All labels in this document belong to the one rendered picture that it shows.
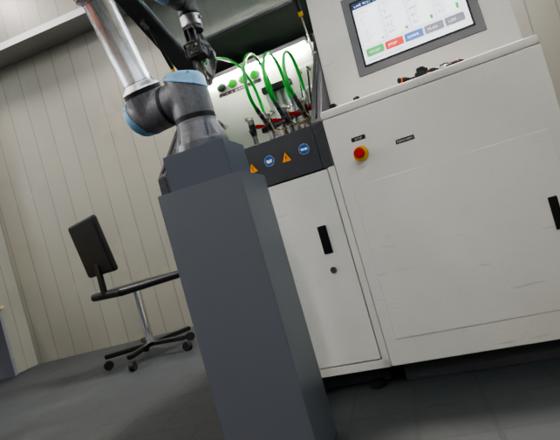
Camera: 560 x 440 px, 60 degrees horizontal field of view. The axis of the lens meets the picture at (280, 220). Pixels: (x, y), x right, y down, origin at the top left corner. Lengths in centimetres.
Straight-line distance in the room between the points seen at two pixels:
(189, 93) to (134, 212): 335
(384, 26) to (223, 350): 135
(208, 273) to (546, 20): 358
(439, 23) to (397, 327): 111
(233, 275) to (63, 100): 408
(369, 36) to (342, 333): 113
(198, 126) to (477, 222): 91
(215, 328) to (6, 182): 439
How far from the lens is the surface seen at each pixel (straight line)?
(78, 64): 513
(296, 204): 174
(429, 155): 165
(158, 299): 466
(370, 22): 207
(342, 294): 174
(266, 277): 124
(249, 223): 123
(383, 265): 169
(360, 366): 180
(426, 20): 202
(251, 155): 180
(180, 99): 139
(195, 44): 184
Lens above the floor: 63
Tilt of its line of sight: 1 degrees up
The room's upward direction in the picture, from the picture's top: 16 degrees counter-clockwise
